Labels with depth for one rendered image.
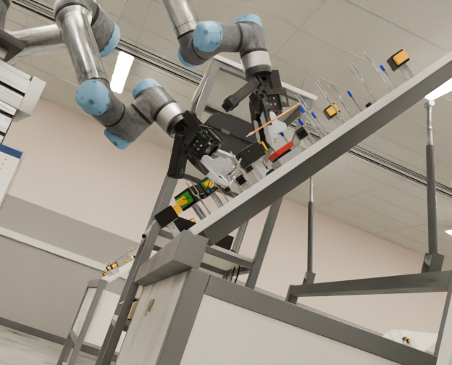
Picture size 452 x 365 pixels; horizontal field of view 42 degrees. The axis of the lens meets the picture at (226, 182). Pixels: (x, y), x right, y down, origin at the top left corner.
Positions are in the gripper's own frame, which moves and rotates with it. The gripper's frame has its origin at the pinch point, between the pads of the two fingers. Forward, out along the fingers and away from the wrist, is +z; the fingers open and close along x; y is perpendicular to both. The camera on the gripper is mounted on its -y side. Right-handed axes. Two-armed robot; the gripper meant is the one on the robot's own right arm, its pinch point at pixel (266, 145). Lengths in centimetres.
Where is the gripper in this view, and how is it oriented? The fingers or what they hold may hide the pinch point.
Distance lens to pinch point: 149.4
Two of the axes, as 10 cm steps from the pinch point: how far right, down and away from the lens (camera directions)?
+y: 9.3, -1.1, 3.4
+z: 1.9, 9.6, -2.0
